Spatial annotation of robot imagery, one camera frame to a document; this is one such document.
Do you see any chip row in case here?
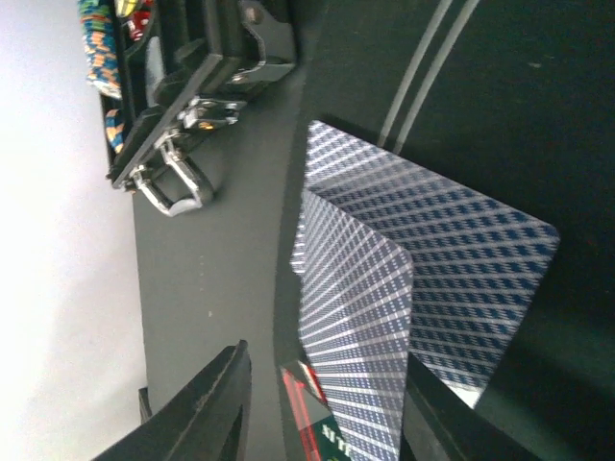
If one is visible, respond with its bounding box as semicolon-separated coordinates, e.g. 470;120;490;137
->
77;1;125;155

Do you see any black aluminium poker case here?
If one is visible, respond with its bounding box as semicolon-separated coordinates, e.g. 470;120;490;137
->
107;1;297;217

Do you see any red die pair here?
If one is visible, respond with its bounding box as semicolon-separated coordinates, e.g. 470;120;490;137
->
126;10;151;41

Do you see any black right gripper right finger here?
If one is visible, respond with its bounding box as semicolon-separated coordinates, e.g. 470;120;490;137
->
399;354;537;461

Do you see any round black poker mat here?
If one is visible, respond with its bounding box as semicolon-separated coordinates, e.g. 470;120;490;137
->
273;1;614;460

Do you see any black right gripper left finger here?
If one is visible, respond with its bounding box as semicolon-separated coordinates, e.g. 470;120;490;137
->
96;340;252;460

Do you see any card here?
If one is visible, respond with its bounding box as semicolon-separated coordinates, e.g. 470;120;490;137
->
291;191;413;460
306;120;560;406

